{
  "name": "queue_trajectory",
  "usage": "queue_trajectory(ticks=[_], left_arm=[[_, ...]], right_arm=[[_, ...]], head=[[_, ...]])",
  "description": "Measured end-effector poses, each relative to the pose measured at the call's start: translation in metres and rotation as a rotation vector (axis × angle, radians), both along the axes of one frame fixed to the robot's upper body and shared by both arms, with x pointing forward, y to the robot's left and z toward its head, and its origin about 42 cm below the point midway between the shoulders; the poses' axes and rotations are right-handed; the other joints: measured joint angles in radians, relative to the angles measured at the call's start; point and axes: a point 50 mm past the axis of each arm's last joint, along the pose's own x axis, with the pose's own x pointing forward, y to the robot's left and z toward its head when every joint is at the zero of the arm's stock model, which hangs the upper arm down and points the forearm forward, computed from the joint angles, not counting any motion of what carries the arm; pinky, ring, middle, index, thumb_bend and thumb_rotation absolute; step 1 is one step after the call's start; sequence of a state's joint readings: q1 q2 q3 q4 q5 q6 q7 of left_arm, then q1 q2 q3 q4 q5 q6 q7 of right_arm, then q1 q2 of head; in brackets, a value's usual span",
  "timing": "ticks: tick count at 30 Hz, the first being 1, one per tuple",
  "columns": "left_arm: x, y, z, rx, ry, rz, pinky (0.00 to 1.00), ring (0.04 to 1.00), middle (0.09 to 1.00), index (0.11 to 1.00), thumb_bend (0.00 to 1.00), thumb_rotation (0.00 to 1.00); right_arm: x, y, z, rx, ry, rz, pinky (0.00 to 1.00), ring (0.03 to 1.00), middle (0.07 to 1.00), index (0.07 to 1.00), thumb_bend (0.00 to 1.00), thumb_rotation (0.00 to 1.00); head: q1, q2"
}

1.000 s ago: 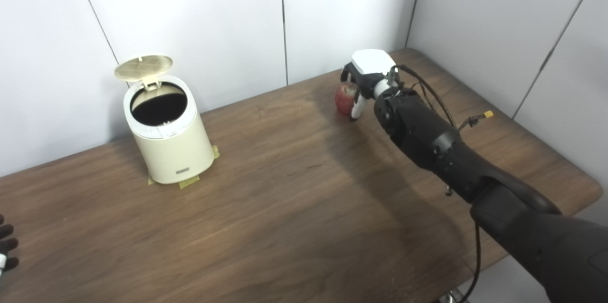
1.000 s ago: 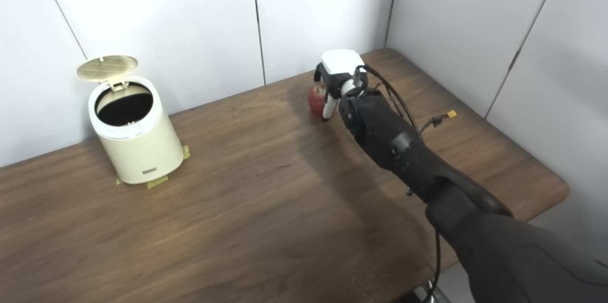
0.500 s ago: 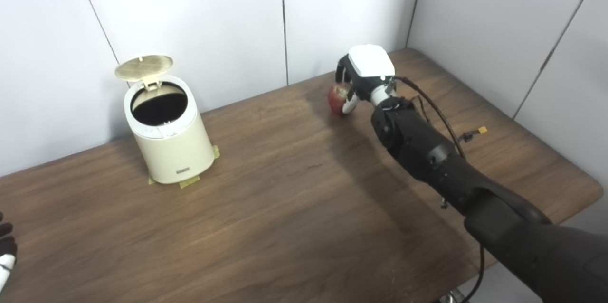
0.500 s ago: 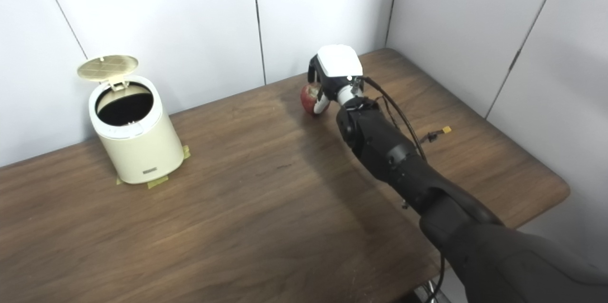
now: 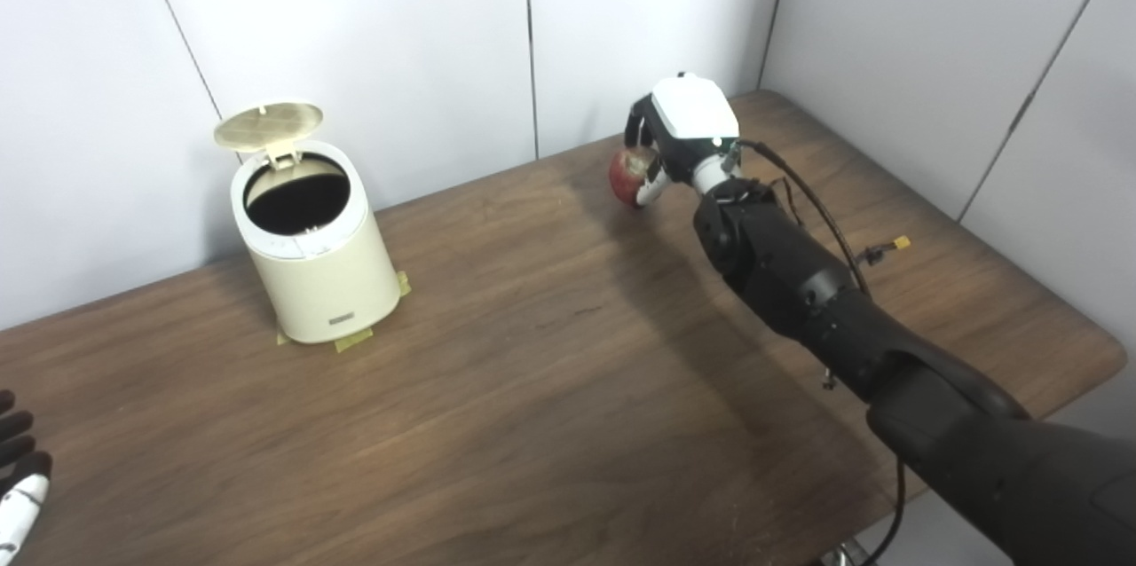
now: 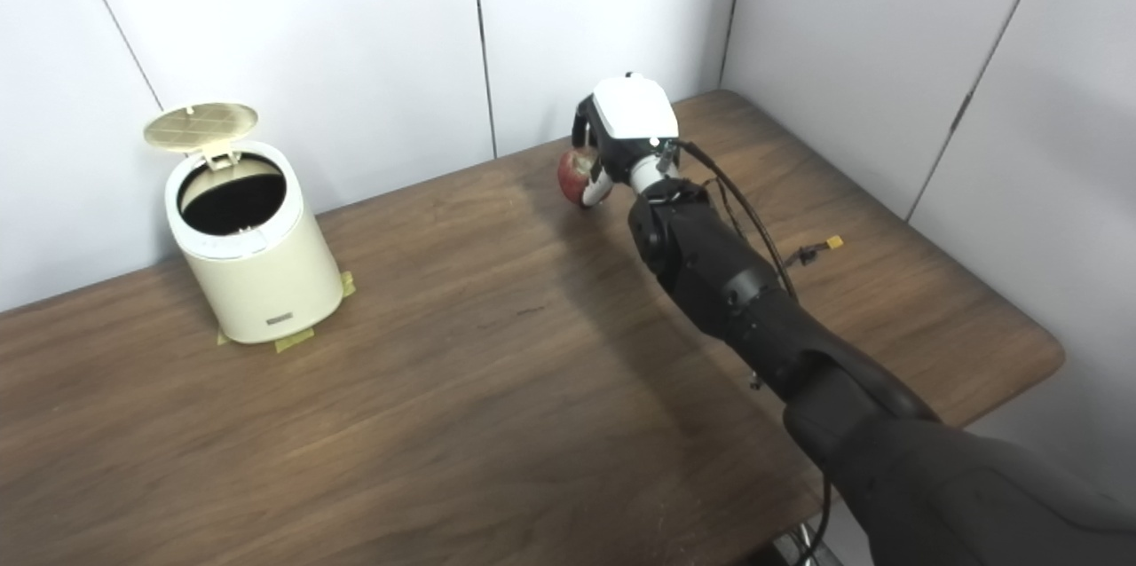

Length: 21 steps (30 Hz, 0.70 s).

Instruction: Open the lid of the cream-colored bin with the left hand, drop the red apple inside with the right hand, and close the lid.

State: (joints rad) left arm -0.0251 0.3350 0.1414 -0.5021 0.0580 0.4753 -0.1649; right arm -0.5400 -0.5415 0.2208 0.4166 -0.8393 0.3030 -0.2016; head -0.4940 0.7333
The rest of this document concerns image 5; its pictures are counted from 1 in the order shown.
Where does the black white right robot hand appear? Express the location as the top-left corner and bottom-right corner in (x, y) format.
(624, 72), (742, 208)

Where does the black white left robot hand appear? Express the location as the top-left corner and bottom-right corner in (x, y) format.
(0, 389), (52, 566)

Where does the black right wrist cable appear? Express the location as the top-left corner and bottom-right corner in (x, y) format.
(737, 138), (912, 566)

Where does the red apple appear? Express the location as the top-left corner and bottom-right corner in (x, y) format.
(608, 146), (662, 208)

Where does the round cream bin lid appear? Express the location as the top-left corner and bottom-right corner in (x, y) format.
(214, 102), (325, 169)

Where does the cream-colored bin body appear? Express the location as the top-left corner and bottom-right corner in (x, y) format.
(231, 140), (402, 345)

